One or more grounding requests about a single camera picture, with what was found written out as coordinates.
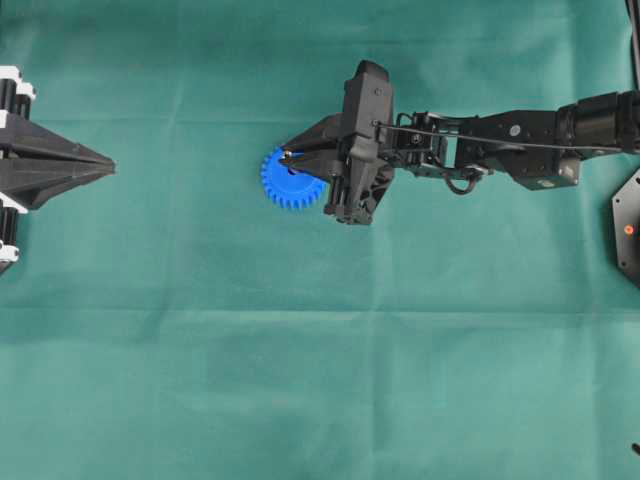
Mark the green cloth mat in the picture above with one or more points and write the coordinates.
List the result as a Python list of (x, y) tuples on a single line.
[(170, 322)]

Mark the right-arm black gripper body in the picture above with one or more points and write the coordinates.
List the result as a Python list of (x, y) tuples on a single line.
[(356, 192)]

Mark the left-arm black white gripper body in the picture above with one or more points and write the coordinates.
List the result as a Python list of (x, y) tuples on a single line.
[(16, 98)]

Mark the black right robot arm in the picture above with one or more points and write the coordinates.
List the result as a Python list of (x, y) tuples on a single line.
[(538, 149)]

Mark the blue plastic gear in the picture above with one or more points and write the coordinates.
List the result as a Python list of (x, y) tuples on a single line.
[(286, 188)]

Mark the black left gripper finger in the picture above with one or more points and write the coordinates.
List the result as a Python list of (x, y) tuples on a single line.
[(28, 187), (22, 136)]

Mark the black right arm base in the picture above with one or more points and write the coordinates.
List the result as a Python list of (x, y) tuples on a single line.
[(626, 219)]

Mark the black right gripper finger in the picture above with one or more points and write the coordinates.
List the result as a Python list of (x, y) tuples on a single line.
[(323, 135), (322, 164)]

